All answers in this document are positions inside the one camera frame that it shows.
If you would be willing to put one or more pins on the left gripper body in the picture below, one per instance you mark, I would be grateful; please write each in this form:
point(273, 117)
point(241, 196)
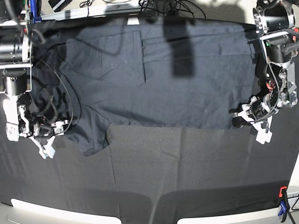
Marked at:
point(258, 112)

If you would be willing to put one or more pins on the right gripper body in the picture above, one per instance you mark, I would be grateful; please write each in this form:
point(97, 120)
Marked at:
point(24, 121)

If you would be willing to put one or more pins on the dark navy t-shirt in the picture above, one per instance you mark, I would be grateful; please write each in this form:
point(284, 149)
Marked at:
point(164, 74)

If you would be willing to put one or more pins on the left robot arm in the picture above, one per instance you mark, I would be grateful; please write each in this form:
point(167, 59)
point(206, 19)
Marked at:
point(279, 40)

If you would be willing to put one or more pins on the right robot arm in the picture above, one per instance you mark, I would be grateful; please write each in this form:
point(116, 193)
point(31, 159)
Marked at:
point(16, 46)

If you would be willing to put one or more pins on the red black clamp near-right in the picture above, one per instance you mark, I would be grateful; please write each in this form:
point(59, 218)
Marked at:
point(283, 192)

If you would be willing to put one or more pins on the blue bar clamp near-right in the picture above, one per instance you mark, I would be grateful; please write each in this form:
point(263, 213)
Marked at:
point(284, 209)

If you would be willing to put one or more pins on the black table cloth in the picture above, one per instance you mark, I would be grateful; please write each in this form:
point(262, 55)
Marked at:
point(155, 175)

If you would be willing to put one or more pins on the blue bar clamp far-left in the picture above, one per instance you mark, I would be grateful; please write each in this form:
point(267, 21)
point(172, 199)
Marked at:
point(35, 11)

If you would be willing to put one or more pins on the black power adapter box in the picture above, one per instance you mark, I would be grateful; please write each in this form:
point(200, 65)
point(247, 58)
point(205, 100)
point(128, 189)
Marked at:
point(59, 5)

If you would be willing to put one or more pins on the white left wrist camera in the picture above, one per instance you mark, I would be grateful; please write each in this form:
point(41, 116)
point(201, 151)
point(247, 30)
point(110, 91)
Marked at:
point(263, 138)

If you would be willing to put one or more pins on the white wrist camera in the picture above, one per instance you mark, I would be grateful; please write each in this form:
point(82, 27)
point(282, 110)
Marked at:
point(47, 152)
point(263, 138)

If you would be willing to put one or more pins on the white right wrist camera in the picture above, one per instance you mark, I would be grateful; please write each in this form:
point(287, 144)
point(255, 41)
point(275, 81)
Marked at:
point(47, 152)

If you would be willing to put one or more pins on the aluminium frame rail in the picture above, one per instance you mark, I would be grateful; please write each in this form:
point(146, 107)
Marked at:
point(87, 12)

